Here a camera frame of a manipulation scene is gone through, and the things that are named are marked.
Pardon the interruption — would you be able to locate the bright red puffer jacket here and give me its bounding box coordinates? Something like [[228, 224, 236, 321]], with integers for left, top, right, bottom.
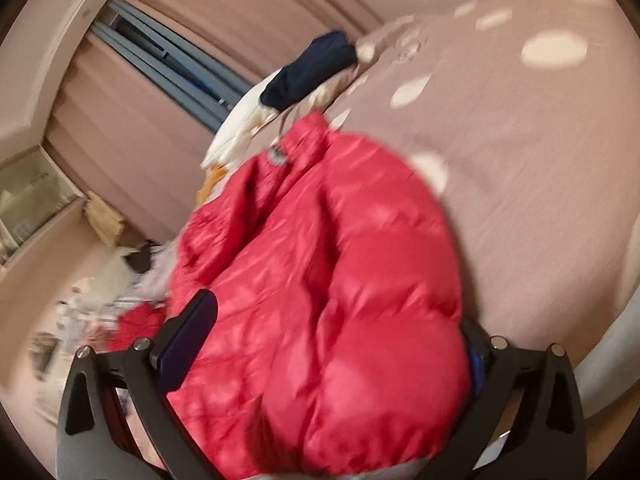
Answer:
[[166, 113, 471, 479]]

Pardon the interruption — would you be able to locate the pile of pastel clothes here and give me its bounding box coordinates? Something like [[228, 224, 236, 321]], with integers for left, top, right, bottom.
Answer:
[[56, 240, 177, 353]]

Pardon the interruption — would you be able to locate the dark red quilted garment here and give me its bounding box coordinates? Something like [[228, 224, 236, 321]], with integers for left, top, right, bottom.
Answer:
[[108, 301, 166, 352]]

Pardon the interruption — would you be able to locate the curtain tassel tieback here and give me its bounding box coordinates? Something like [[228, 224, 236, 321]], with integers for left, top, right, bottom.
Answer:
[[85, 191, 126, 247]]

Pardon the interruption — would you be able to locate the glass door cabinet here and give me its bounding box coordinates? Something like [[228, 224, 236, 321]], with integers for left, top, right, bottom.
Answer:
[[1, 146, 86, 266]]

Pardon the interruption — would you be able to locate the pink beige curtain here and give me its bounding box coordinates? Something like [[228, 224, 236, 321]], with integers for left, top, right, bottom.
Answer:
[[44, 0, 380, 242]]

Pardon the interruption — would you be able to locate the polka dot brown bed cover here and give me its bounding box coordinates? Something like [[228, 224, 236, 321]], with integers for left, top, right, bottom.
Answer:
[[318, 0, 639, 366]]

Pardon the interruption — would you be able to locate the white plush goose toy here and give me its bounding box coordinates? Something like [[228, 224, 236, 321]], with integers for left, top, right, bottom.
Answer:
[[196, 70, 280, 207]]

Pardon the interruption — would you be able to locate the blue grey curtain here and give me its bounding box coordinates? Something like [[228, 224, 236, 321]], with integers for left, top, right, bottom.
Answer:
[[90, 0, 250, 132]]

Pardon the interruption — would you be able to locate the navy blue folded garment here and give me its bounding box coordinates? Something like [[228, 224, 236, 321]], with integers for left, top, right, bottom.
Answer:
[[260, 30, 358, 112]]

